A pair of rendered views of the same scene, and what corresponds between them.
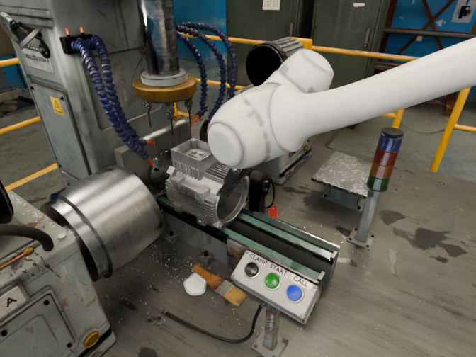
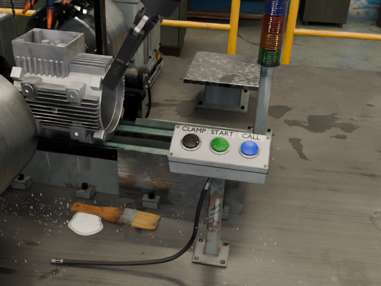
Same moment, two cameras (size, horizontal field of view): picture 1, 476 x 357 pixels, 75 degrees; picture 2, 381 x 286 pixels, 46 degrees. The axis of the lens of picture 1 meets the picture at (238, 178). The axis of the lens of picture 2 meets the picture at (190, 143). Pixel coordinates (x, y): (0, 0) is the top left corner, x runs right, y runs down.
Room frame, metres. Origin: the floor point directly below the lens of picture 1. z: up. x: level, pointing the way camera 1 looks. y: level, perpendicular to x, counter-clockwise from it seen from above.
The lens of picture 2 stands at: (-0.15, 0.27, 1.46)
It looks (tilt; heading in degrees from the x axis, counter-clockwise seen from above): 30 degrees down; 333
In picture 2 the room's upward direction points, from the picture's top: 3 degrees clockwise
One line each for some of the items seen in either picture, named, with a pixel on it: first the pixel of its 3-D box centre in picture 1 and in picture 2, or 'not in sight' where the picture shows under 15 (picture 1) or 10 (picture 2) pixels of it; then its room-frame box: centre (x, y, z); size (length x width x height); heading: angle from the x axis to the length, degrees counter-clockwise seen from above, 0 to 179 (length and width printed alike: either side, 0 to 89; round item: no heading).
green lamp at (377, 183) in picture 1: (378, 180); (269, 54); (0.81, -0.44, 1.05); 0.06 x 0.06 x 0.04
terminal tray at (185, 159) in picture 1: (197, 159); (50, 53); (0.85, 0.13, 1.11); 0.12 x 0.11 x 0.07; 53
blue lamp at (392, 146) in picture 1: (389, 140); (276, 4); (0.81, -0.44, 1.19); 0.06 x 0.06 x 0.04
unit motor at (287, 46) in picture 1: (286, 90); not in sight; (1.38, -0.22, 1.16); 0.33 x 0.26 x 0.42; 145
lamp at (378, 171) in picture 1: (382, 167); (271, 38); (0.81, -0.44, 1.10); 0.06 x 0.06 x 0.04
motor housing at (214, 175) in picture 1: (208, 188); (71, 93); (0.82, 0.10, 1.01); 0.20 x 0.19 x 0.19; 53
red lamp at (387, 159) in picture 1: (385, 154); (274, 21); (0.81, -0.44, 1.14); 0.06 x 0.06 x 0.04
